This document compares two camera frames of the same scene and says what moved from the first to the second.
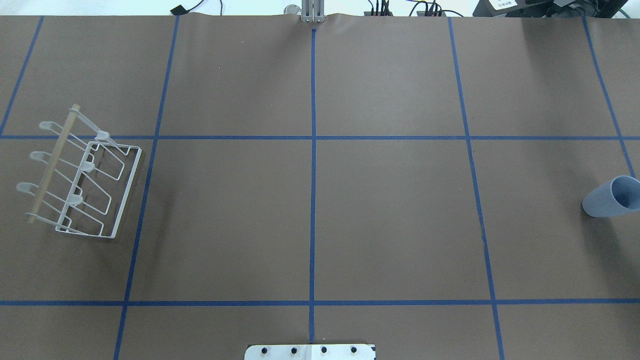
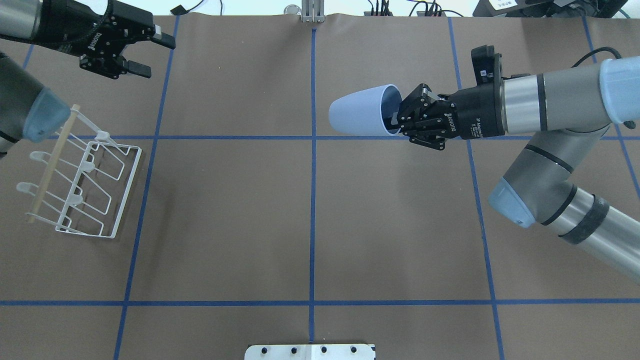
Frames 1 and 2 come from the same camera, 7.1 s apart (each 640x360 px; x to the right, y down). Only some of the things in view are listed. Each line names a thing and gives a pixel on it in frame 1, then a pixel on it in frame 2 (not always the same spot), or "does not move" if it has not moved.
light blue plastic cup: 620,196 → 371,110
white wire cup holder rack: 83,178 does not move
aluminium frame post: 313,11 does not move
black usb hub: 431,13 does not move
